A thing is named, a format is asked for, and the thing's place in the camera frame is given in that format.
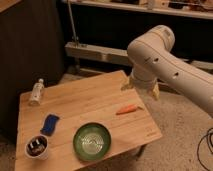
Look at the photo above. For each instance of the white cup with items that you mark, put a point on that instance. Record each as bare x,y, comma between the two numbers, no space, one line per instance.
37,148

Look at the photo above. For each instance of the clear plastic bottle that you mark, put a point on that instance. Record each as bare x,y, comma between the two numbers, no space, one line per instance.
37,92

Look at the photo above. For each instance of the wooden table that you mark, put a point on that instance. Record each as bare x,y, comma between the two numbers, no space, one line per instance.
94,99

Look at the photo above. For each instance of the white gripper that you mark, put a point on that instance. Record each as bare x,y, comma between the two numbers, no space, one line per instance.
144,80

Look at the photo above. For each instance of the metal pole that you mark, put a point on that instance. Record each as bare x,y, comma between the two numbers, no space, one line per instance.
75,38

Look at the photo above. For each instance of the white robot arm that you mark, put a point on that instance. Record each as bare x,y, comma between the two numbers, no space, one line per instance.
151,57

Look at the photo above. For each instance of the blue sponge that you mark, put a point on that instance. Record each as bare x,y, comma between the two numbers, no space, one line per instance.
49,125

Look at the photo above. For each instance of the upper white shelf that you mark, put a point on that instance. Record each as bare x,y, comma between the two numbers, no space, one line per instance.
147,8

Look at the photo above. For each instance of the white metal shelf rail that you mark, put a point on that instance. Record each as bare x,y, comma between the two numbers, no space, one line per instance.
116,56

